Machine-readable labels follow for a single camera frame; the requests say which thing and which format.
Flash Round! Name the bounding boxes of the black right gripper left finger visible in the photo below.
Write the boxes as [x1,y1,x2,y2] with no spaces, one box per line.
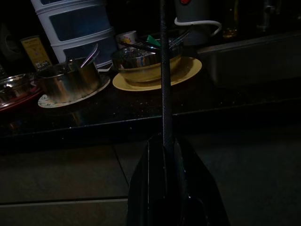
[127,134,166,226]

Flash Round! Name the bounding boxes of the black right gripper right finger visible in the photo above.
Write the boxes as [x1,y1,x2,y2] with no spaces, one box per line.
[164,136,230,226]

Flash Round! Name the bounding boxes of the long black textured utensil handle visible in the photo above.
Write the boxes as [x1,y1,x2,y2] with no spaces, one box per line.
[159,0,174,153]

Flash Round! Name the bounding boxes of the white patterned plate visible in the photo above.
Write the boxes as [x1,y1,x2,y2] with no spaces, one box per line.
[37,74,111,109]

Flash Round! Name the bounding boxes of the yellow bowl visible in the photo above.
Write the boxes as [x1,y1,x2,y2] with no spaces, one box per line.
[117,55,182,83]

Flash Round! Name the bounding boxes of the yellow plate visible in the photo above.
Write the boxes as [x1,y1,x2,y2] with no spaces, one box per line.
[112,56,203,92]

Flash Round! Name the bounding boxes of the stainless steel bowl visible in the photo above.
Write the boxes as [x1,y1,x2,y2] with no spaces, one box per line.
[112,46,183,71]

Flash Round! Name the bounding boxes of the stainless steel pot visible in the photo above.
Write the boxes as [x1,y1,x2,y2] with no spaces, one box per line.
[34,58,102,104]

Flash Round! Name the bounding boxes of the black tongs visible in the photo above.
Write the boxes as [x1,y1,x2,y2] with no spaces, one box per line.
[121,39,163,54]

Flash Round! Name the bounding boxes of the metal spoon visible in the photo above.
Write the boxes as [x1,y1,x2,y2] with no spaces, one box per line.
[79,43,100,69]

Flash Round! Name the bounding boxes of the stainless steel sink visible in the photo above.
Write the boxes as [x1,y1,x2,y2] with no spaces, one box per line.
[197,31,301,88]

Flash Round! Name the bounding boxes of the green plastic utensil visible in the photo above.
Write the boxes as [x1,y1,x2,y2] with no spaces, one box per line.
[146,34,163,48]

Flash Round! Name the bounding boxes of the white printed cup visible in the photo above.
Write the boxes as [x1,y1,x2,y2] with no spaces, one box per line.
[115,30,138,50]

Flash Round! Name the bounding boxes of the red-rimmed glass lid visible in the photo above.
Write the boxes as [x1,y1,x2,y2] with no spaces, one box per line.
[0,72,43,113]

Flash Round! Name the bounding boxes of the white plastic drawer tower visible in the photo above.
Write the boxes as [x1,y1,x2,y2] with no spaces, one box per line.
[30,0,118,69]

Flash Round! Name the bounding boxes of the cooking oil bottle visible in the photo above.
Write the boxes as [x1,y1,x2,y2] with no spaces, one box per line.
[222,0,241,39]

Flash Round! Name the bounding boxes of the yellow carton box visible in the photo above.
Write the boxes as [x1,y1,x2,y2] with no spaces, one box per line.
[19,35,53,72]

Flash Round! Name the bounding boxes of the grey appliance with red button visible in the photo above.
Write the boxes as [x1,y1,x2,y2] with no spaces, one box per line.
[173,0,212,46]

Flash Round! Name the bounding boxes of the metal faucet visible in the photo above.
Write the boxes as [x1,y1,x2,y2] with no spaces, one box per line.
[255,0,278,32]

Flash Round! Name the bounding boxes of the white appliance cable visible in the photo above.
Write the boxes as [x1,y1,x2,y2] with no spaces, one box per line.
[174,16,223,38]

